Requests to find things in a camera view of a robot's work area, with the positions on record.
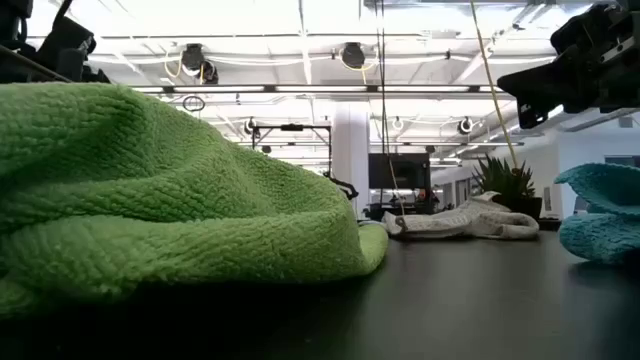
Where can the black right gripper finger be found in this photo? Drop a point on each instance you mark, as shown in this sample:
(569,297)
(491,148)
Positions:
(532,115)
(535,85)

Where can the white microfiber towel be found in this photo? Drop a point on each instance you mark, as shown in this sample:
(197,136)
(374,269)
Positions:
(465,222)

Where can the green microfiber towel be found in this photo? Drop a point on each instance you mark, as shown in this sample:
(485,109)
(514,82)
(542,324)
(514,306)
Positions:
(150,200)

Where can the turquoise microfiber towel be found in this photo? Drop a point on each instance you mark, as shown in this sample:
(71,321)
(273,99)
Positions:
(605,235)

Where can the small potted succulent plant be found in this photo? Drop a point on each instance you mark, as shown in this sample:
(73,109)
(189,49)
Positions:
(505,182)

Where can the black monitor screen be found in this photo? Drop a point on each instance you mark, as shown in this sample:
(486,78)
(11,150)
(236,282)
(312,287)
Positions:
(400,172)

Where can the black metal frame rig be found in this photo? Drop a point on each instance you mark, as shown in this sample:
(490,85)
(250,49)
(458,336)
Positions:
(292,127)

